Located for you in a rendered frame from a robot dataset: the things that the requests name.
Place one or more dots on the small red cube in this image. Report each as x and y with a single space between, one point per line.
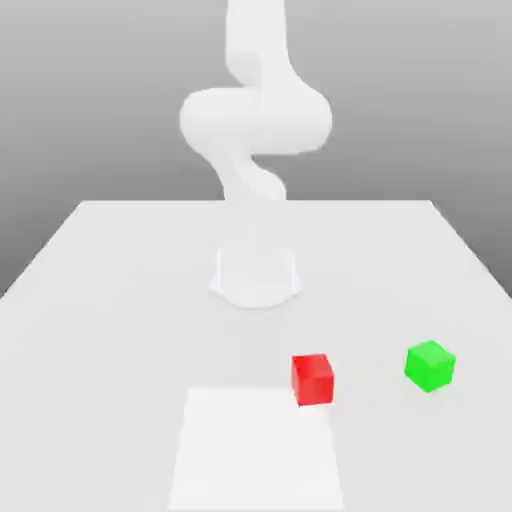
312 380

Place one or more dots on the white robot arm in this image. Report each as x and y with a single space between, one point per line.
256 120

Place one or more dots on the small green cube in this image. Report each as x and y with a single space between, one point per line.
429 366

